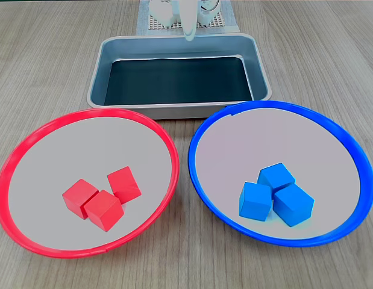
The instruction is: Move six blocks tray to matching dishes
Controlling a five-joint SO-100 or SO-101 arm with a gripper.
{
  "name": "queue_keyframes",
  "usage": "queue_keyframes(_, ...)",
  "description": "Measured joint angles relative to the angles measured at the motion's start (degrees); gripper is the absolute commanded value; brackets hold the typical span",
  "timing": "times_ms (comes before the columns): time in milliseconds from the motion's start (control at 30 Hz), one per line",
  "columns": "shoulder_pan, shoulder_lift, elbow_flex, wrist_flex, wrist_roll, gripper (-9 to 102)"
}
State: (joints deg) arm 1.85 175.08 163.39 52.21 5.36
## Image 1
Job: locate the red wooden cube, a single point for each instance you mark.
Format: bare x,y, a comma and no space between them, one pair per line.
124,185
77,195
103,210

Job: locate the blue wooden cube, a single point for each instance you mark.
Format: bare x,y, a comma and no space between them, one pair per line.
254,201
293,206
276,176

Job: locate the black tray liner mat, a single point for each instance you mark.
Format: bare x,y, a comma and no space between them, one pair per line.
174,81

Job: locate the silver metal tray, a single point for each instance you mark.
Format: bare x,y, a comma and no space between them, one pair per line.
174,113

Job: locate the white mesh mat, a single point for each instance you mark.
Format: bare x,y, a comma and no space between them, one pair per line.
220,22

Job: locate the white dish with blue rim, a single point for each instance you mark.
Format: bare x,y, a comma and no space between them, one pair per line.
264,141

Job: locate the white dish with red rim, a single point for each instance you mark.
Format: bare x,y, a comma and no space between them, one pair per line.
83,144

